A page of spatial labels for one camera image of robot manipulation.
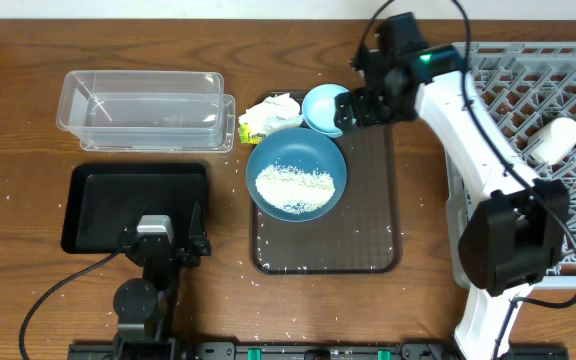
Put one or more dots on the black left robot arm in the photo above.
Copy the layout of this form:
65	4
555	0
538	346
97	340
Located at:
145	305

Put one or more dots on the light blue bowl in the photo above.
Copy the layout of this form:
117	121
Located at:
318	109

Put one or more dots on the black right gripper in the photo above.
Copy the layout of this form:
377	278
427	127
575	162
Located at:
361	98

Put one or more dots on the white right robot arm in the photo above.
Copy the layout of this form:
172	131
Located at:
517	230

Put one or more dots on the brown serving tray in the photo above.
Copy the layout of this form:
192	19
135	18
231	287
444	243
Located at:
359	235

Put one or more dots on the black plastic tray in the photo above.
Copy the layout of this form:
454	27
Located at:
108	199

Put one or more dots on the pile of white rice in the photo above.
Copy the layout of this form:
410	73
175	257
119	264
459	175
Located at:
293	190

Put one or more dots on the crumpled white paper napkin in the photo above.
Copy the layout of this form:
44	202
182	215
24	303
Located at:
274	113

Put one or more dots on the white plastic cup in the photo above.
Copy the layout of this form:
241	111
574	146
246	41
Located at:
553	141

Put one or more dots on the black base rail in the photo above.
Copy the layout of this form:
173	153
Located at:
230	351

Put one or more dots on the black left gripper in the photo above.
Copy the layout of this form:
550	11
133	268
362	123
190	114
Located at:
202	243

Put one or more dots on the clear plastic bin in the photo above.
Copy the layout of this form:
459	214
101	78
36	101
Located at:
147	111

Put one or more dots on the yellow green snack wrapper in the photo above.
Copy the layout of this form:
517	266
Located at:
247	136

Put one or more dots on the dark blue plate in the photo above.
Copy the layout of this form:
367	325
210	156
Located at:
305	149

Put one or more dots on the grey dishwasher rack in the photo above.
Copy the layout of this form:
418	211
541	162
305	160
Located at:
525	86

